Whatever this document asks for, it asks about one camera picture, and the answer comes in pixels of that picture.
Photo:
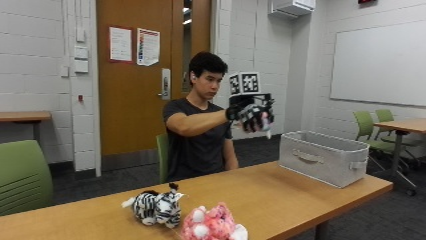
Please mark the small pink white soft toy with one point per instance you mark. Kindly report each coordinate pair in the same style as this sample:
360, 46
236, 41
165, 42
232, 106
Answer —
265, 120

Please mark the white marker cube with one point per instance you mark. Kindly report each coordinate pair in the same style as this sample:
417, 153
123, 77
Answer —
249, 82

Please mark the the person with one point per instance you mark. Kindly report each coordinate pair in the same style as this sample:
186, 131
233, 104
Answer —
194, 146

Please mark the grey fabric storage bin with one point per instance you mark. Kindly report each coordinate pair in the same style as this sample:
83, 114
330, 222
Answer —
320, 160

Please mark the green chair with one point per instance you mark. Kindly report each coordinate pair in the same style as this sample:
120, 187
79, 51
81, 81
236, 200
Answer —
366, 128
163, 156
385, 116
21, 176

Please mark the brown wooden door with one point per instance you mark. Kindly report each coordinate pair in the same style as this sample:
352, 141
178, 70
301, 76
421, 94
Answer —
128, 110

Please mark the colourful paper notice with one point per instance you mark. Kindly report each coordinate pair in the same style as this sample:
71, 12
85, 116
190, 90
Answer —
148, 46

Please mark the pink white fluffy soft toy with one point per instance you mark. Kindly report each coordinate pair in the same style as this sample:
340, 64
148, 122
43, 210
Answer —
213, 221

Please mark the whiteboard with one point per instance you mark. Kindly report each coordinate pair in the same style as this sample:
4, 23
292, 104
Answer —
381, 63

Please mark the wooden table with metal leg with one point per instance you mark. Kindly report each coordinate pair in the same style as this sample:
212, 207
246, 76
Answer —
406, 125

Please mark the zebra soft toy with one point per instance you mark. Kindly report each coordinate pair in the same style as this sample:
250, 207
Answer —
157, 206

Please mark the white paper notice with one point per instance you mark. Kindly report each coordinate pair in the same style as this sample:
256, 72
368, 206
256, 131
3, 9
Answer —
120, 44

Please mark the red exit sign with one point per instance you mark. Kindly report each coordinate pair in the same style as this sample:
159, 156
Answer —
366, 1

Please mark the wooden side table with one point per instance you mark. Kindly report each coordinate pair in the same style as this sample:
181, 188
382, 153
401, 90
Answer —
24, 116

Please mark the white wall unit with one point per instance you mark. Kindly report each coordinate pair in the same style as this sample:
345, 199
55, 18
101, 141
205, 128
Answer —
293, 7

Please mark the small red wall device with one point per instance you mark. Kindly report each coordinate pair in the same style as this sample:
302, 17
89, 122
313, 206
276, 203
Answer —
80, 98

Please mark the white wall switch box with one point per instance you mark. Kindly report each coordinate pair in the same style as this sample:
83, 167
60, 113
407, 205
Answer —
80, 66
80, 53

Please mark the small white wall switch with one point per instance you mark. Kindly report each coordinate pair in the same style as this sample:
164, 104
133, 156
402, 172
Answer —
64, 71

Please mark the white wall conduit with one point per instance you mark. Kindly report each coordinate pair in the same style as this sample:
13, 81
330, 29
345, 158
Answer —
80, 20

